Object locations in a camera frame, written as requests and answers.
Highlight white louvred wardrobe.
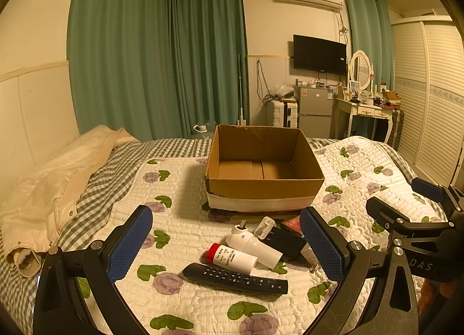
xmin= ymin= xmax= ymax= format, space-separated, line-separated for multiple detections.
xmin=391 ymin=16 xmax=464 ymax=187

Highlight cream padded jacket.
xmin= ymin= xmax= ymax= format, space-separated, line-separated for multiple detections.
xmin=0 ymin=125 xmax=142 ymax=278

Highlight white ribbed suitcase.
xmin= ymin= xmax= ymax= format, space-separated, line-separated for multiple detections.
xmin=266 ymin=100 xmax=298 ymax=129

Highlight white floral quilt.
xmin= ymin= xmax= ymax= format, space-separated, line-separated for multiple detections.
xmin=81 ymin=135 xmax=450 ymax=335

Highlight pink white packet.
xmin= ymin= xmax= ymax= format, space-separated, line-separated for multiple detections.
xmin=281 ymin=217 xmax=303 ymax=236

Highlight dark suitcase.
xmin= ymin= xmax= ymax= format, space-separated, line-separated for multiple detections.
xmin=391 ymin=108 xmax=405 ymax=151

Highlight black wall television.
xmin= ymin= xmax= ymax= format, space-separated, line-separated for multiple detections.
xmin=293 ymin=34 xmax=347 ymax=75

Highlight brown box on dresser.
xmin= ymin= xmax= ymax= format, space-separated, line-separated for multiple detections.
xmin=382 ymin=90 xmax=402 ymax=108

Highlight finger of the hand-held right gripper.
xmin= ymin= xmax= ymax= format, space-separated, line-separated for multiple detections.
xmin=411 ymin=177 xmax=464 ymax=212
xmin=365 ymin=196 xmax=454 ymax=234

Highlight hanging wall cables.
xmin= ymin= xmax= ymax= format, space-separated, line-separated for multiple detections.
xmin=255 ymin=60 xmax=276 ymax=104

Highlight green corner curtain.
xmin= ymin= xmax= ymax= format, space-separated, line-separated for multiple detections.
xmin=168 ymin=0 xmax=251 ymax=138

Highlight clear large water bottle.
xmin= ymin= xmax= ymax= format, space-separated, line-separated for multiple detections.
xmin=192 ymin=117 xmax=218 ymax=140

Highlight white flat mop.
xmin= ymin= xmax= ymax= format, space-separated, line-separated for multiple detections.
xmin=236 ymin=54 xmax=247 ymax=126

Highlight white charger plug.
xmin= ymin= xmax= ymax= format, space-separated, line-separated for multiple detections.
xmin=304 ymin=244 xmax=322 ymax=272

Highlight person's right hand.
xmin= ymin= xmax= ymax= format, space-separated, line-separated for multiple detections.
xmin=420 ymin=280 xmax=464 ymax=317

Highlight small rounded earbuds case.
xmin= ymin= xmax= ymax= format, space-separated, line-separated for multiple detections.
xmin=255 ymin=216 xmax=275 ymax=238

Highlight black remote control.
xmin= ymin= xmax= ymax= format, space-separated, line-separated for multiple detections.
xmin=182 ymin=262 xmax=289 ymax=295

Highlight clear plastic bag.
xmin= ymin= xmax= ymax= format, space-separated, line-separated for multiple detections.
xmin=273 ymin=84 xmax=296 ymax=101

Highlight black power bank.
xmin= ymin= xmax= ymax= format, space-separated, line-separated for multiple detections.
xmin=266 ymin=227 xmax=308 ymax=259

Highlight white cylindrical handheld device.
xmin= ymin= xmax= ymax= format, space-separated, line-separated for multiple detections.
xmin=225 ymin=221 xmax=283 ymax=269

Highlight wide green curtain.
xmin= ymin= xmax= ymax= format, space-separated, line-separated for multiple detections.
xmin=67 ymin=0 xmax=175 ymax=142

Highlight narrow green curtain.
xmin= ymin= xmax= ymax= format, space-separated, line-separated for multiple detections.
xmin=344 ymin=0 xmax=395 ymax=91

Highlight air conditioner cable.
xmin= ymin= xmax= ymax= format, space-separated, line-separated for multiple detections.
xmin=337 ymin=10 xmax=349 ymax=46

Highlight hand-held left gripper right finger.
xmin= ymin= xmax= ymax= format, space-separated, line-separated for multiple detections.
xmin=299 ymin=206 xmax=423 ymax=335

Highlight white tube with red cap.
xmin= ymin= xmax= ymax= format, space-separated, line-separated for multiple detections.
xmin=206 ymin=243 xmax=259 ymax=275

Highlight cardboard box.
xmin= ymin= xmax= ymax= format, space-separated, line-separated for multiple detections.
xmin=204 ymin=124 xmax=325 ymax=214

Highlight white dressing table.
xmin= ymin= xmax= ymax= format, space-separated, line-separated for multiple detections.
xmin=331 ymin=97 xmax=396 ymax=145

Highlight white oval mirror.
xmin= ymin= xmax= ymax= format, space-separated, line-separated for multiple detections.
xmin=349 ymin=50 xmax=374 ymax=91

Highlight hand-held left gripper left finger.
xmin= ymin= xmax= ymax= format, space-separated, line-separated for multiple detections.
xmin=32 ymin=205 xmax=153 ymax=335

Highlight silver small fridge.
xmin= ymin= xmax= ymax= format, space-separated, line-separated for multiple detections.
xmin=297 ymin=85 xmax=336 ymax=139

